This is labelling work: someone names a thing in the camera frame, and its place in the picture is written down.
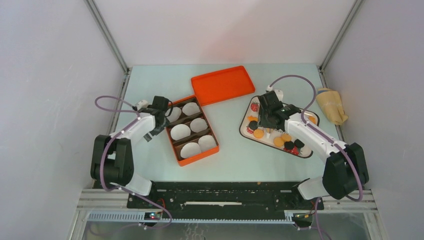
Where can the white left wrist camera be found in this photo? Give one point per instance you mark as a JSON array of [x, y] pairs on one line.
[[139, 105]]

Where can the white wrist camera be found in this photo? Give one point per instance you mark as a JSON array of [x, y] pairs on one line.
[[279, 93], [139, 105]]

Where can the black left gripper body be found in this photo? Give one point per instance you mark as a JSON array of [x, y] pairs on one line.
[[160, 127]]

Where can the white paper cup liner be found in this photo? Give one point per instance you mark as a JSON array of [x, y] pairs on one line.
[[207, 142], [173, 114], [189, 150], [180, 131], [198, 125], [191, 108]]

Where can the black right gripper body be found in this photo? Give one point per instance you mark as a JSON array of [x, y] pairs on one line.
[[263, 120]]

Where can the yellow cloth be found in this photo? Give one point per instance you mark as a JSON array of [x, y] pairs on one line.
[[330, 103]]

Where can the orange box lid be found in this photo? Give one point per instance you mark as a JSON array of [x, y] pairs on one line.
[[222, 85]]

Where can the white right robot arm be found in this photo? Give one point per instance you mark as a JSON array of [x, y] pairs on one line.
[[345, 170]]

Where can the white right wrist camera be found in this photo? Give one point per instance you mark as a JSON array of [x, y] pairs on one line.
[[279, 93]]

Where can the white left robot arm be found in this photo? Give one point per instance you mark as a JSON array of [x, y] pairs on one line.
[[112, 163]]

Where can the orange cookie box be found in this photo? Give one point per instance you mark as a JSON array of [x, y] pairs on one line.
[[194, 137]]

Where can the strawberry pattern tray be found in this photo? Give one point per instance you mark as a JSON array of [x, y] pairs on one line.
[[253, 110]]

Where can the clear plastic tongs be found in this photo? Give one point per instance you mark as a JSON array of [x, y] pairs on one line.
[[267, 132]]

